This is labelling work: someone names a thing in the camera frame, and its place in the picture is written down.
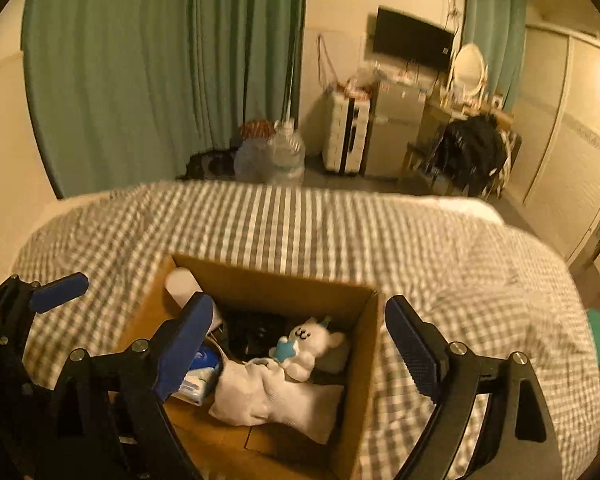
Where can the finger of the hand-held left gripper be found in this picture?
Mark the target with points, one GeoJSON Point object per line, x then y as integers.
{"type": "Point", "coordinates": [60, 291]}

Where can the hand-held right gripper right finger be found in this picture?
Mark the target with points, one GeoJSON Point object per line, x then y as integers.
{"type": "Point", "coordinates": [412, 355]}

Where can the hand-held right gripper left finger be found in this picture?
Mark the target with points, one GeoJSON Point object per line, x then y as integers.
{"type": "Point", "coordinates": [182, 355]}

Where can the white knit glove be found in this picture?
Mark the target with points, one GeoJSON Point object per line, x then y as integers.
{"type": "Point", "coordinates": [280, 402]}

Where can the cardboard box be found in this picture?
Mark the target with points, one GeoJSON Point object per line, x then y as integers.
{"type": "Point", "coordinates": [290, 285]}

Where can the blue white packet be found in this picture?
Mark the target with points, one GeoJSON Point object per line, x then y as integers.
{"type": "Point", "coordinates": [202, 375]}

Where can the black object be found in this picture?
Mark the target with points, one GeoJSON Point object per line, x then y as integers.
{"type": "Point", "coordinates": [252, 335]}

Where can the white plush bear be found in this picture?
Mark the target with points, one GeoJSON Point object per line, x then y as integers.
{"type": "Point", "coordinates": [310, 342]}

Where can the dark patterned cloth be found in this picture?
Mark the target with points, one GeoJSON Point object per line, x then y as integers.
{"type": "Point", "coordinates": [210, 165]}

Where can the wooden chair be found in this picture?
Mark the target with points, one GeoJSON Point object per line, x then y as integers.
{"type": "Point", "coordinates": [417, 160]}

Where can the black jacket on chair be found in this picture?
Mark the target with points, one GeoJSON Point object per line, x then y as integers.
{"type": "Point", "coordinates": [472, 152]}

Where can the silver mini fridge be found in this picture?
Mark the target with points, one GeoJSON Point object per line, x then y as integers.
{"type": "Point", "coordinates": [392, 132]}

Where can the white suitcase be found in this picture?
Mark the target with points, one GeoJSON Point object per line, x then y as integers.
{"type": "Point", "coordinates": [345, 132]}

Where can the brown patterned basket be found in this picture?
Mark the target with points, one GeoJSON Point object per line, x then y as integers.
{"type": "Point", "coordinates": [257, 129]}

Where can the wooden dressing desk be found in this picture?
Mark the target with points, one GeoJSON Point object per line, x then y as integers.
{"type": "Point", "coordinates": [435, 115]}

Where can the wide green curtain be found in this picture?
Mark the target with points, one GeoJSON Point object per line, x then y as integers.
{"type": "Point", "coordinates": [130, 60]}

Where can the white louvred wardrobe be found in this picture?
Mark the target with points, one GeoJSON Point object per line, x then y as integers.
{"type": "Point", "coordinates": [570, 150]}

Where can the white oval mirror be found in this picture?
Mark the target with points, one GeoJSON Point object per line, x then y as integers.
{"type": "Point", "coordinates": [467, 67]}

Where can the narrow green curtain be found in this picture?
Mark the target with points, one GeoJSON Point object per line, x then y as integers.
{"type": "Point", "coordinates": [495, 20]}

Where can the black wall television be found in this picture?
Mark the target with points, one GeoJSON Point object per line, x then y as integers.
{"type": "Point", "coordinates": [410, 37]}

